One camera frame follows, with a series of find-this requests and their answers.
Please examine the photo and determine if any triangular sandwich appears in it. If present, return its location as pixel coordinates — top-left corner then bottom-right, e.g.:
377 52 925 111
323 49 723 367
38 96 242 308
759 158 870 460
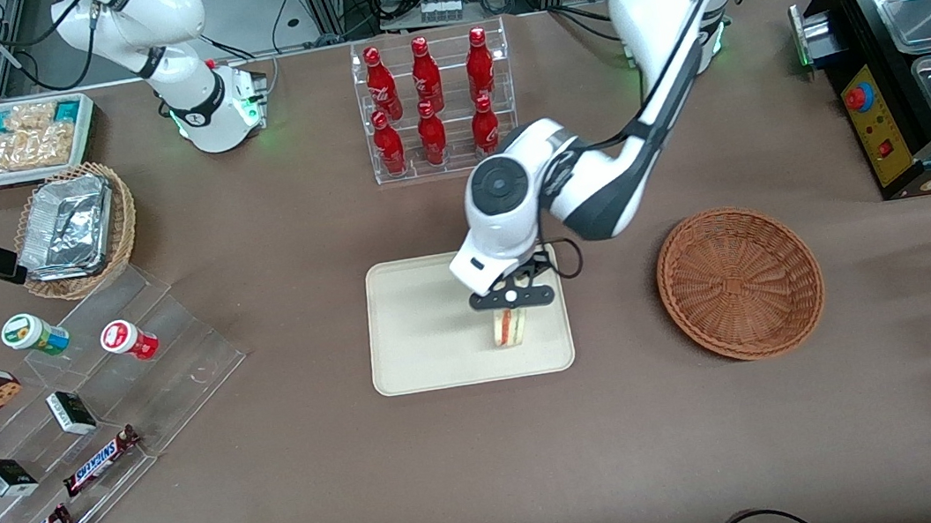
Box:
488 305 531 350

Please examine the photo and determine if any cream plastic tray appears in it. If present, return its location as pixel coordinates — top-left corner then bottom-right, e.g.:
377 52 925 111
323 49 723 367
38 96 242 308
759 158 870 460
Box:
358 236 578 399

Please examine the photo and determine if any light wicker basket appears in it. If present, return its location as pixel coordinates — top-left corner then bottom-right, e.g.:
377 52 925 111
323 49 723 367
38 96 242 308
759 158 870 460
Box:
5 156 147 307

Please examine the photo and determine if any brown wicker basket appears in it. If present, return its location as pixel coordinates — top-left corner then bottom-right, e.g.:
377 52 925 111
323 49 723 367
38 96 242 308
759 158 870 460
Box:
649 197 834 372

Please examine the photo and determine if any green lid snack cup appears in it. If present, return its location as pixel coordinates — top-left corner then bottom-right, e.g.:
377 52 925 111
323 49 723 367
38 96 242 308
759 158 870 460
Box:
0 308 73 362

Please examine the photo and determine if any stack of foil trays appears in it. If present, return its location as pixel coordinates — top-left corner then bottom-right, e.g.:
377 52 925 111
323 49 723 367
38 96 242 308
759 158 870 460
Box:
8 171 123 285

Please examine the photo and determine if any clear acrylic bottle rack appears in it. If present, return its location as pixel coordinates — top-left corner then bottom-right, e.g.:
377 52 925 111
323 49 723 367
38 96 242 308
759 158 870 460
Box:
346 16 525 189

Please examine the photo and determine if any large clear cracker bag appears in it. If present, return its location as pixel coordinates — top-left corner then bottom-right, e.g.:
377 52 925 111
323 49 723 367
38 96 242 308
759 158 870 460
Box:
0 120 80 174

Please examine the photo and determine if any red cola bottle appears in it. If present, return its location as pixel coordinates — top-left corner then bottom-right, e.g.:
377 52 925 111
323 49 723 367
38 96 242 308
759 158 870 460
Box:
414 99 451 169
467 93 503 156
362 43 405 123
461 25 499 102
407 34 446 116
370 108 408 179

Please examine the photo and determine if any small clear cracker bag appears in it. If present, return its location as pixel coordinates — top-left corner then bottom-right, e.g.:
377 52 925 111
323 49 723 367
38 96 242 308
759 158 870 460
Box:
2 100 60 135

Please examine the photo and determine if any red lid snack cup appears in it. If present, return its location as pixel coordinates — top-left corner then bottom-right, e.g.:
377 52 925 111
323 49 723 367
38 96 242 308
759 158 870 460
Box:
97 315 162 367

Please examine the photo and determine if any white plastic snack bin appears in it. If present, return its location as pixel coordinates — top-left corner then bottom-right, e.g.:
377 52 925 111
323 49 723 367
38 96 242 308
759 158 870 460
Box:
0 91 104 190

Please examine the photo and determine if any small black box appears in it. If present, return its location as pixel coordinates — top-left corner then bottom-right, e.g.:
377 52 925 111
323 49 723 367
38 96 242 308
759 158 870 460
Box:
45 386 100 440
0 453 42 500

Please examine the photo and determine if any clear acrylic stepped display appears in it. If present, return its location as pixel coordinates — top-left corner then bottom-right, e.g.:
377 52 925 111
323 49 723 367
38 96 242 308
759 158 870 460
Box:
0 251 268 523

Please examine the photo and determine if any white power strip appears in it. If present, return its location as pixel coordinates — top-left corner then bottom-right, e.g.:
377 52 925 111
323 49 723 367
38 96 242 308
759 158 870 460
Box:
417 0 466 26

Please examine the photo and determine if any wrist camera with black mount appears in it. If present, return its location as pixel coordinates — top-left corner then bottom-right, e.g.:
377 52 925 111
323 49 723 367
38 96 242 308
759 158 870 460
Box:
465 254 559 314

